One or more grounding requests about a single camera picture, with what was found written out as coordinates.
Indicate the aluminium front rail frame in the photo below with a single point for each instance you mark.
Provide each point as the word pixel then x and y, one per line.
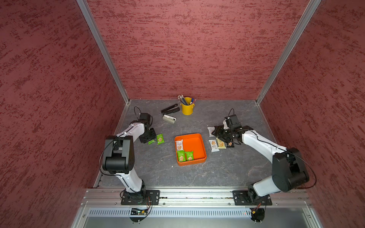
pixel 198 202

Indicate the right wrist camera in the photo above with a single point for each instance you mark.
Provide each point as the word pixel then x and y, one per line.
pixel 232 123

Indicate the orange plastic storage tray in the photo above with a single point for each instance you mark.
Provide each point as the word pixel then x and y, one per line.
pixel 192 142

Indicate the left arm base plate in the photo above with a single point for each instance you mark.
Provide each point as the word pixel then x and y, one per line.
pixel 144 199

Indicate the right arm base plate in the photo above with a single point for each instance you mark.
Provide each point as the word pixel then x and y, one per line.
pixel 249 198

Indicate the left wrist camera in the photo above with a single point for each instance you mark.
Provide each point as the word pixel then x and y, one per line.
pixel 146 119

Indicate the white pink cookie packet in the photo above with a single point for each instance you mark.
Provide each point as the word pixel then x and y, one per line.
pixel 211 130

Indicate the white red cookie packet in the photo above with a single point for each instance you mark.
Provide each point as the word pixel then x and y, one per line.
pixel 179 145

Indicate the black cookie packet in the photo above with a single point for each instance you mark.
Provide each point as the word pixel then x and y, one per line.
pixel 230 145

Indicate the yellow pen cup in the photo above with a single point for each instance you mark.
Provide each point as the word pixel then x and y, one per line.
pixel 188 106

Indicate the yellow cookie packet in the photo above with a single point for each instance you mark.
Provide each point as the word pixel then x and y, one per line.
pixel 221 144

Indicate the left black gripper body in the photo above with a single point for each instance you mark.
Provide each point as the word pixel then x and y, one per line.
pixel 148 135

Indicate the pens in cup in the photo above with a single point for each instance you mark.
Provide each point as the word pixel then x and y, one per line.
pixel 182 99

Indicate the white cookie packet front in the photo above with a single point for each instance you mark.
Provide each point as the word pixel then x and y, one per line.
pixel 214 146

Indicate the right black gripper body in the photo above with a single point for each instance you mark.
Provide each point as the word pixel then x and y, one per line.
pixel 225 135

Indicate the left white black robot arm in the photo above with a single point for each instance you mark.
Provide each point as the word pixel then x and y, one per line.
pixel 118 159

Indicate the black stapler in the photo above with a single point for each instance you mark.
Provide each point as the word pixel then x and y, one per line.
pixel 171 109

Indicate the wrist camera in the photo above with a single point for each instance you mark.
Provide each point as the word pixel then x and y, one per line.
pixel 232 123
pixel 146 119

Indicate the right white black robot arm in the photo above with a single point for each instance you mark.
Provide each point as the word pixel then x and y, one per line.
pixel 288 168

